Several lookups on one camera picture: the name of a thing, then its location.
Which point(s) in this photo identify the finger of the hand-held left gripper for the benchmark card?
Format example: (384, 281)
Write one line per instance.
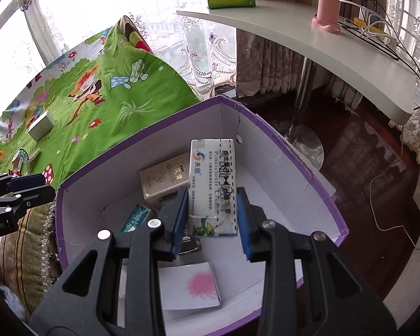
(28, 181)
(38, 196)

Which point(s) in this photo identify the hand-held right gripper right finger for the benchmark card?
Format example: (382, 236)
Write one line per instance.
(243, 224)

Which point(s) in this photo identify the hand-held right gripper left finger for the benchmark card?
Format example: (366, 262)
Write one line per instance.
(180, 217)

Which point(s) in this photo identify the black box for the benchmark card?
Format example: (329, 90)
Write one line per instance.
(190, 245)

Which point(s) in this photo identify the beige gold box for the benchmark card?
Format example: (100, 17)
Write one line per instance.
(161, 182)

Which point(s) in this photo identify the teal green box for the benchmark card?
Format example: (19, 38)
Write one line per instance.
(136, 217)

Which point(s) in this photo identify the white blue medicine box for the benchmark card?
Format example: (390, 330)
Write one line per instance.
(210, 182)

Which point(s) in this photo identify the purple-edged cardboard box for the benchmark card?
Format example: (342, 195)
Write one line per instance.
(283, 189)

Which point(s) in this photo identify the white box green print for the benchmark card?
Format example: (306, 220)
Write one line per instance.
(42, 124)

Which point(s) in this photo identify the large white pink-print box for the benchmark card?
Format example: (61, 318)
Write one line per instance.
(192, 287)

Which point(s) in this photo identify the striped plush cushion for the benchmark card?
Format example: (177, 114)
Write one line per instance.
(28, 252)

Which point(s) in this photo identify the green cartoon printed bedsheet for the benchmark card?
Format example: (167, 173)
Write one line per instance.
(91, 129)

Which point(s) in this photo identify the chrome desk leg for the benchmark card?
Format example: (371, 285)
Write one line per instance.
(301, 94)

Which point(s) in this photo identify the beige patterned curtain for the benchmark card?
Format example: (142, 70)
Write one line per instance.
(266, 63)

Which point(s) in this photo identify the white lace sheer curtain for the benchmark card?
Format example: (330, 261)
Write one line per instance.
(91, 0)

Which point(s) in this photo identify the white embroidered lace curtain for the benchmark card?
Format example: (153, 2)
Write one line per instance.
(416, 129)

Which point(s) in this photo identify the white curved desk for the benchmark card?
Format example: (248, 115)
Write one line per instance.
(301, 31)

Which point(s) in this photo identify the pink desk fan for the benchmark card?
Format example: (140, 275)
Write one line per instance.
(327, 7)

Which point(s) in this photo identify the yellow power strip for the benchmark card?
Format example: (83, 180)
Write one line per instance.
(374, 30)

